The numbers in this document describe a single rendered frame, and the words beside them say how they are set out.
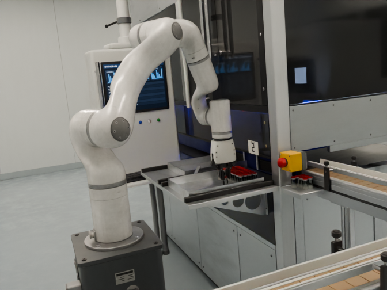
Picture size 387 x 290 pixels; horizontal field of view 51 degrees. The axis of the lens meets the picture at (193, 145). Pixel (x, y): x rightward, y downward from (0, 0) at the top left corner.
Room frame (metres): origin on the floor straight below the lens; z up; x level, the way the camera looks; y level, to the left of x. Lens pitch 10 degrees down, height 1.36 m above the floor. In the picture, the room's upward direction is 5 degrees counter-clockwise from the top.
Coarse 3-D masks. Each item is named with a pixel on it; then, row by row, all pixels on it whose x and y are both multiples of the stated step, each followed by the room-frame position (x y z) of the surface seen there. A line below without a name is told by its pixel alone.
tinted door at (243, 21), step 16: (224, 0) 1.97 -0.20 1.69; (240, 0) 1.83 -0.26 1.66; (224, 16) 1.98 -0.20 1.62; (240, 16) 1.84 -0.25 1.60; (256, 16) 1.71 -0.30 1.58; (224, 32) 1.99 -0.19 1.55; (240, 32) 1.85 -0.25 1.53; (256, 32) 1.72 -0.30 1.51; (224, 48) 2.00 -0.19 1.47; (240, 48) 1.85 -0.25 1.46; (256, 48) 1.73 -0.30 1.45; (224, 64) 2.01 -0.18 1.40; (240, 64) 1.86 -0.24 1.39; (256, 64) 1.73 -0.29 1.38; (224, 80) 2.02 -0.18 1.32; (240, 80) 1.87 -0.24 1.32; (256, 80) 1.74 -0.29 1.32; (224, 96) 2.04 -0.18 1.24; (240, 96) 1.88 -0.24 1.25; (256, 96) 1.75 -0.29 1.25
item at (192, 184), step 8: (184, 176) 1.79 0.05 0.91; (192, 176) 1.80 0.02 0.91; (200, 176) 1.82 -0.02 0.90; (208, 176) 1.83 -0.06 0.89; (216, 176) 1.85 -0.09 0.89; (168, 184) 1.76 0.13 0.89; (176, 184) 1.65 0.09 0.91; (184, 184) 1.76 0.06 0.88; (192, 184) 1.75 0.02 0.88; (200, 184) 1.74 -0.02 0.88; (208, 184) 1.73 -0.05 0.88; (216, 184) 1.72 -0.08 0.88; (232, 184) 1.59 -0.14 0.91; (240, 184) 1.60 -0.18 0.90; (184, 192) 1.57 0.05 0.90; (192, 192) 1.53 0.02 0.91; (200, 192) 1.54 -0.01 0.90
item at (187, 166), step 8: (184, 160) 2.15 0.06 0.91; (192, 160) 2.17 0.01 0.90; (200, 160) 2.19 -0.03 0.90; (208, 160) 2.21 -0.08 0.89; (168, 168) 2.11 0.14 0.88; (176, 168) 1.99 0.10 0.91; (184, 168) 2.09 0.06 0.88; (192, 168) 2.07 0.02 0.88; (200, 168) 1.91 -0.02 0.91; (208, 168) 1.93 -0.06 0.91; (216, 168) 1.94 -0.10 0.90
